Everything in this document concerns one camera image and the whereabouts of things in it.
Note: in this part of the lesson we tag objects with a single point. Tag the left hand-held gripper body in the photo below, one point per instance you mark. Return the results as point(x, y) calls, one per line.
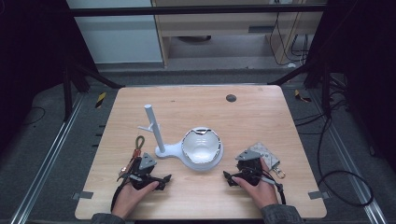
point(146, 161)

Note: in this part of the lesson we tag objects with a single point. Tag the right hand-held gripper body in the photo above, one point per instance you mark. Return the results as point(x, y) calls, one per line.
point(249, 166)

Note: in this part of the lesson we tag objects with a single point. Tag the white key stand with bowl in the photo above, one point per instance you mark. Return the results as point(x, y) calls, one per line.
point(174, 151)

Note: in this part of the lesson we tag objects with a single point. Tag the person's right hand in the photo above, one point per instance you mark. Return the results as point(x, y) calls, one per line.
point(263, 194)

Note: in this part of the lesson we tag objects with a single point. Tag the person's left hand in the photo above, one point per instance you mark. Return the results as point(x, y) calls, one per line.
point(127, 200)

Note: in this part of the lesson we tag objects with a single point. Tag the dark round table grommet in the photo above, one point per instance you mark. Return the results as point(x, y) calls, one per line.
point(231, 98)

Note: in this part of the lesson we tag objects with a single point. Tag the grey tape strip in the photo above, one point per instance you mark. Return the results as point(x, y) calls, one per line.
point(318, 195)
point(82, 195)

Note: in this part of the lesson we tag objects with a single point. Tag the yellow black striped tape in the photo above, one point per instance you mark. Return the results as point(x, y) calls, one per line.
point(100, 99)
point(300, 96)

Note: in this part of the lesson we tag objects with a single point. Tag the black stand legs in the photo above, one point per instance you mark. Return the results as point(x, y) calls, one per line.
point(326, 90)
point(67, 93)

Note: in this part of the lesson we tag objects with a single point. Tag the white cabinet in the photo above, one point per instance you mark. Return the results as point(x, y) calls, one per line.
point(118, 40)

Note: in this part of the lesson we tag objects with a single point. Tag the light wooden desk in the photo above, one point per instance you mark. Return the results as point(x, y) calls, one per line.
point(218, 26)

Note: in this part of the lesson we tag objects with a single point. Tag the black curtain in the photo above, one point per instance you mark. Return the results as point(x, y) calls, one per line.
point(31, 62)
point(364, 62)

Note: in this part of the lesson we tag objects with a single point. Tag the black horizontal bar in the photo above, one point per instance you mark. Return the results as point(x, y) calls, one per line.
point(186, 10)

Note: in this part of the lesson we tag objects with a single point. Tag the metal floor rail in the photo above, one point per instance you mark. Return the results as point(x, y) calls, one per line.
point(46, 158)
point(348, 158)

